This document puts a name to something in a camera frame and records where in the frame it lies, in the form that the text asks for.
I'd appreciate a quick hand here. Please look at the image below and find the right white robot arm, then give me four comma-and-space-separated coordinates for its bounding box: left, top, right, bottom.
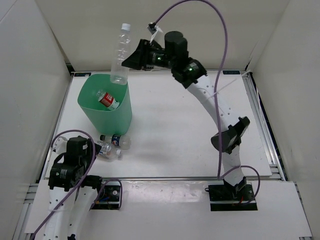
122, 31, 250, 200

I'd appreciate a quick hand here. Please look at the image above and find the blue white label clear bottle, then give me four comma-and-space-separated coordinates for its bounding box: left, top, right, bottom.
97, 141, 122, 160

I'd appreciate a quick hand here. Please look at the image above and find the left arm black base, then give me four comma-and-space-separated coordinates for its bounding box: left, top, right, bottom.
90, 178, 123, 210

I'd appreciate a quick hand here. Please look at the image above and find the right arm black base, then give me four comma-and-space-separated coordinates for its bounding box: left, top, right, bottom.
204, 182, 261, 212

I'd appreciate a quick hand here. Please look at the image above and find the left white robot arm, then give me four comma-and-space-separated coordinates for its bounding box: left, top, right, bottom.
30, 136, 105, 240

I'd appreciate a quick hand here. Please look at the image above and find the white cable tie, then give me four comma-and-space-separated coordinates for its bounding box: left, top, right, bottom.
208, 71, 250, 99

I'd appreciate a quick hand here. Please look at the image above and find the clear plastic bottle white cap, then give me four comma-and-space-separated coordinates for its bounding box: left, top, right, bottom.
110, 23, 131, 85

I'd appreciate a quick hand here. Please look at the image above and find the red label plastic bottle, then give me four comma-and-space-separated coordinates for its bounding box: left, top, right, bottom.
96, 90, 120, 111

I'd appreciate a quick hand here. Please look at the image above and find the green plastic bin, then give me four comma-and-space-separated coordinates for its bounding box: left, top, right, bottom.
77, 74, 132, 135

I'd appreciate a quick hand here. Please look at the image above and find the Pepsi label plastic bottle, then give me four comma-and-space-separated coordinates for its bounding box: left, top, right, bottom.
99, 134, 131, 150

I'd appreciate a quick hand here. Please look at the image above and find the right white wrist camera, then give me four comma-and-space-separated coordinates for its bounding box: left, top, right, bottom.
147, 22, 164, 43

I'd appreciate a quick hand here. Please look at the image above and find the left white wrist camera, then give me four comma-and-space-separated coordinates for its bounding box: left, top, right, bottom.
51, 136, 68, 155

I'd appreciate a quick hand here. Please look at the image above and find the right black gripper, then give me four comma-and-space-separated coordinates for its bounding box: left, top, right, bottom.
122, 40, 176, 72

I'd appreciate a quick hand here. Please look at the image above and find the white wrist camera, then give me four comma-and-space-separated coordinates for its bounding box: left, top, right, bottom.
51, 136, 68, 155
147, 22, 164, 43

